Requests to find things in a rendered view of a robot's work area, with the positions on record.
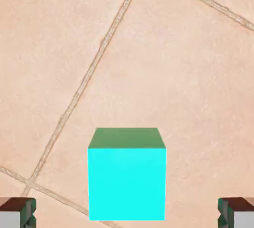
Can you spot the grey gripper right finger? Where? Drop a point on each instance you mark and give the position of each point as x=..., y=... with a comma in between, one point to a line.
x=236, y=212

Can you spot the small cyan cube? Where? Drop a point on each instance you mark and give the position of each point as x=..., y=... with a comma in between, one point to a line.
x=127, y=184

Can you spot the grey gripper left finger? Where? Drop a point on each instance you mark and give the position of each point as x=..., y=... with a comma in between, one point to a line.
x=17, y=212

